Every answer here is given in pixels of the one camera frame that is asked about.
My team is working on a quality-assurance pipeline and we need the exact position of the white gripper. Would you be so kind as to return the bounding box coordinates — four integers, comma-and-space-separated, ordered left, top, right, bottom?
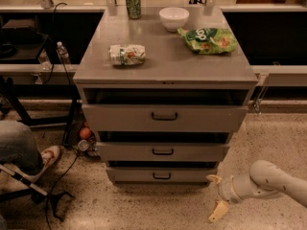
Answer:
206, 174, 243, 223

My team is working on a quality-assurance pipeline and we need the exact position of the grey bottom drawer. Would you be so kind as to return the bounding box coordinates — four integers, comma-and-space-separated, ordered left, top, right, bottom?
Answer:
106, 167, 217, 184

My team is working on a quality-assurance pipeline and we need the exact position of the grey drawer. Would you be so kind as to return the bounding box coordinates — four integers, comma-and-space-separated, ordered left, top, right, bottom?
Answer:
106, 167, 217, 184
83, 104, 248, 132
97, 142, 229, 162

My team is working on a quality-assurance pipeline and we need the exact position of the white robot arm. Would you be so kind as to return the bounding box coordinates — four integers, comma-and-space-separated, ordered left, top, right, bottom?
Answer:
206, 160, 307, 222

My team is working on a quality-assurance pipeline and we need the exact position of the grey middle drawer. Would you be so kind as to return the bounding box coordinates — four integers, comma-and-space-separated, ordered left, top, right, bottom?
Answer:
97, 142, 229, 162

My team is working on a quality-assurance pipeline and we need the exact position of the grey drawer cabinet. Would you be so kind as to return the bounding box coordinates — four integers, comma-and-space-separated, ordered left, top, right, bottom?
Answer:
72, 5, 259, 188

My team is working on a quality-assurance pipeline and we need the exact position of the grey top drawer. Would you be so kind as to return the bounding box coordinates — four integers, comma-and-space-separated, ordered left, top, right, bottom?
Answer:
83, 104, 248, 132

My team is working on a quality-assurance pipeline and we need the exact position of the orange ball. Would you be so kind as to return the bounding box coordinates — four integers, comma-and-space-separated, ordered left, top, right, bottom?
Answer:
79, 127, 92, 140

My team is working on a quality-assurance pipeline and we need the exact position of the green chip bag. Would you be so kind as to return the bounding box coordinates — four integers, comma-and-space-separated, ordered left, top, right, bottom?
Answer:
177, 28, 237, 55

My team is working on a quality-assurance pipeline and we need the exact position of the lying white soda can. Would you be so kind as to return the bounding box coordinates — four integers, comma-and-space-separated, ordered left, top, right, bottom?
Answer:
108, 44, 146, 66

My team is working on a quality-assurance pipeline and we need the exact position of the white sneaker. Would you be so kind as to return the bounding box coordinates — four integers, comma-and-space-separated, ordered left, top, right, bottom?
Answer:
12, 145, 61, 182

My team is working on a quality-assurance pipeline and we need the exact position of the black chair base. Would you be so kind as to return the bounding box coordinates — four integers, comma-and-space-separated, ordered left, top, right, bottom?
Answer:
0, 161, 75, 222

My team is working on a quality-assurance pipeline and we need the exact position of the white bowl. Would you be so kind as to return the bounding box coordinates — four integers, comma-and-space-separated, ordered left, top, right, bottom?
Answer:
159, 7, 190, 32

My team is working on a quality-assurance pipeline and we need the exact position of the black side table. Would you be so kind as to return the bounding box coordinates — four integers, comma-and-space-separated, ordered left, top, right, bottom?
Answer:
0, 17, 81, 149

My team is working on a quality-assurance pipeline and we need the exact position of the person leg in jeans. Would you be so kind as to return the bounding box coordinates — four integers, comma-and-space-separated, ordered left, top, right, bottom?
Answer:
0, 121, 44, 175

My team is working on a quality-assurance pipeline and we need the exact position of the clear water bottle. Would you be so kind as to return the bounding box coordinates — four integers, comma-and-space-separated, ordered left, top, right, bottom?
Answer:
57, 41, 72, 70

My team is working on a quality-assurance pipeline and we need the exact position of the upright green soda can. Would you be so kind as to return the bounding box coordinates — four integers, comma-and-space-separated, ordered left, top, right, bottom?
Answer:
126, 0, 141, 19

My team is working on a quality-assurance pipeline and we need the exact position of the black cable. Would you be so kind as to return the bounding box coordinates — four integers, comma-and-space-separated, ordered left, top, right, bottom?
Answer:
42, 2, 81, 230

